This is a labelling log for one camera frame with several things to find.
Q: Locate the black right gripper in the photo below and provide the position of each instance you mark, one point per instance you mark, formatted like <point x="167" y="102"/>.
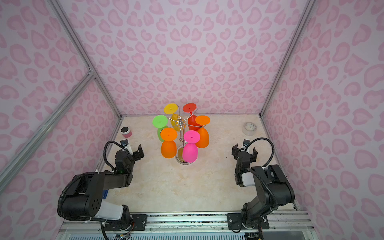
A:
<point x="244" y="153"/>

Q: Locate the orange wine glass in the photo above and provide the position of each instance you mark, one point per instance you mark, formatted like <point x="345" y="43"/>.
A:
<point x="169" y="147"/>
<point x="204" y="135"/>

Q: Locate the pink plastic wine glass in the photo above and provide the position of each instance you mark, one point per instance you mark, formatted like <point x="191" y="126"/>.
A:
<point x="190" y="152"/>

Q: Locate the red plastic wine glass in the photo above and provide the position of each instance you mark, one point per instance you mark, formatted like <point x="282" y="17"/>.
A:
<point x="192" y="124"/>

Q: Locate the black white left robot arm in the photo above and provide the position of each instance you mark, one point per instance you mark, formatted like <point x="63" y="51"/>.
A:
<point x="82" y="198"/>

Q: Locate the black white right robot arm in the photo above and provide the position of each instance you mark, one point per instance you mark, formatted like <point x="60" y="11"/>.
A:
<point x="273" y="190"/>

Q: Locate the orange wine glass front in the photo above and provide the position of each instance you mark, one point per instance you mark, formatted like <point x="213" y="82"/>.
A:
<point x="169" y="147"/>

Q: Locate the green plastic wine glass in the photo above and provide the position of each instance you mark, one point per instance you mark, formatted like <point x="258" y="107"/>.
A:
<point x="160" y="122"/>

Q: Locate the yellow plastic wine glass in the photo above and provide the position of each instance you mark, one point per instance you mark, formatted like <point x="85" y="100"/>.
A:
<point x="176" y="120"/>

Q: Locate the chrome wine glass rack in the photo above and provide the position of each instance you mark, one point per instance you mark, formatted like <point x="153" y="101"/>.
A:
<point x="179" y="155"/>

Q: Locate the small pink black jar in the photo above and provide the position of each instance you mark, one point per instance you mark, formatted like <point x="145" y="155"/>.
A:
<point x="126" y="132"/>

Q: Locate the blue flat object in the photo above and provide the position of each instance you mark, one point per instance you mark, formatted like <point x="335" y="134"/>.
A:
<point x="105" y="194"/>

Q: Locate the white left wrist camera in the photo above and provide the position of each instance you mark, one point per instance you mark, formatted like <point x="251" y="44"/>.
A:
<point x="128" y="149"/>

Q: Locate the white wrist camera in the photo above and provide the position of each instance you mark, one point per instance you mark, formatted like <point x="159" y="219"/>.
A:
<point x="128" y="149"/>
<point x="246" y="144"/>

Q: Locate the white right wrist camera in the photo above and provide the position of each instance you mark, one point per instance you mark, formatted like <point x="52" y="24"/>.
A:
<point x="246" y="144"/>

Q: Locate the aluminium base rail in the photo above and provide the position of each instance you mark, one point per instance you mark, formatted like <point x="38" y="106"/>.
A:
<point x="280" y="225"/>

